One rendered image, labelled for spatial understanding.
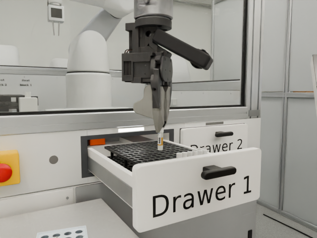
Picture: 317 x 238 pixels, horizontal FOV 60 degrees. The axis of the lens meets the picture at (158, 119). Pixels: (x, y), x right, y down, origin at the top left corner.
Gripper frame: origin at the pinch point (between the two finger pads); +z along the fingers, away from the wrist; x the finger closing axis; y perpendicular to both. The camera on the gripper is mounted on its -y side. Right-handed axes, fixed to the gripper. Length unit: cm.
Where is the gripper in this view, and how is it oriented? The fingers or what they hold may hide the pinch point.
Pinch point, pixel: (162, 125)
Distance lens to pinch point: 54.2
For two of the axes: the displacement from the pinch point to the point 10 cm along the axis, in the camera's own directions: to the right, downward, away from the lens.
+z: -0.1, 9.9, 1.1
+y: -9.5, -0.4, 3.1
